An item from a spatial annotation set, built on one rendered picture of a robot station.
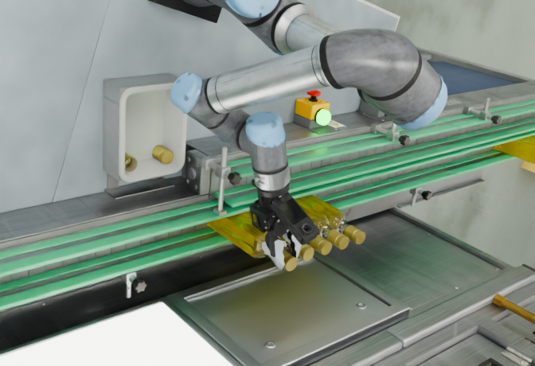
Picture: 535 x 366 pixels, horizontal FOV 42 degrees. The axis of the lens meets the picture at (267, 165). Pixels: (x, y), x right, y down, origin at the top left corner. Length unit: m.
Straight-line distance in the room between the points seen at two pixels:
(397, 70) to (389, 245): 0.97
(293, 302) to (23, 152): 0.70
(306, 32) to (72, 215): 0.65
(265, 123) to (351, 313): 0.53
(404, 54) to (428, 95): 0.10
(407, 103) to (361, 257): 0.82
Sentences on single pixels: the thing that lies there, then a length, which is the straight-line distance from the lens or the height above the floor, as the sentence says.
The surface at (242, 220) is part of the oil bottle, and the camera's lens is 1.66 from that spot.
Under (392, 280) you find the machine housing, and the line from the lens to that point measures 1.88.
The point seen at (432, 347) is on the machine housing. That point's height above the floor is 1.43.
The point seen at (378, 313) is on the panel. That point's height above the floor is 1.30.
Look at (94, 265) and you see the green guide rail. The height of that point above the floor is 0.91.
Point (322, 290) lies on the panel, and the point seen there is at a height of 1.15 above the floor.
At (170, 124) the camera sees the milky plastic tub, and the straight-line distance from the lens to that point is 1.68.
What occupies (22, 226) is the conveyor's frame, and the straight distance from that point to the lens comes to 1.55.
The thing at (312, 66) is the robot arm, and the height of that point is 1.29.
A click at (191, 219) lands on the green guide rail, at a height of 0.95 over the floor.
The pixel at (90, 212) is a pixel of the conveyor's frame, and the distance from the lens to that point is 1.59.
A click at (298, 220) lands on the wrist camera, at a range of 1.43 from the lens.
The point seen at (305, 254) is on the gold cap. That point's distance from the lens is 1.58.
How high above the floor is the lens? 2.13
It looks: 44 degrees down
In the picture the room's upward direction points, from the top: 118 degrees clockwise
